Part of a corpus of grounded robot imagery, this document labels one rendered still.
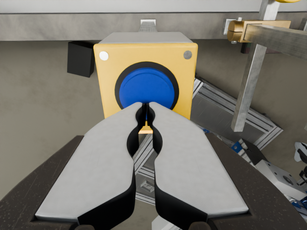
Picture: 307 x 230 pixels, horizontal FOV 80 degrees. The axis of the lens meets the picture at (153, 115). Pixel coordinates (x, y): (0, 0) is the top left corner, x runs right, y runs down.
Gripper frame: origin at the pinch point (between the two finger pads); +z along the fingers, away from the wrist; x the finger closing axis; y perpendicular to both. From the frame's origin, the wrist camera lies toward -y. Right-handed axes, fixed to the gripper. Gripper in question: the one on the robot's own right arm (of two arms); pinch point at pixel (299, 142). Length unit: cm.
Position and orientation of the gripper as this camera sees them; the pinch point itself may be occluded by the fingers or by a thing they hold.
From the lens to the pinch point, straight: 87.2
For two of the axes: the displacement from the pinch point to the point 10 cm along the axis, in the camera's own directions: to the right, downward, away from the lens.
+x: 10.0, -0.2, 0.2
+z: -0.2, -5.1, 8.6
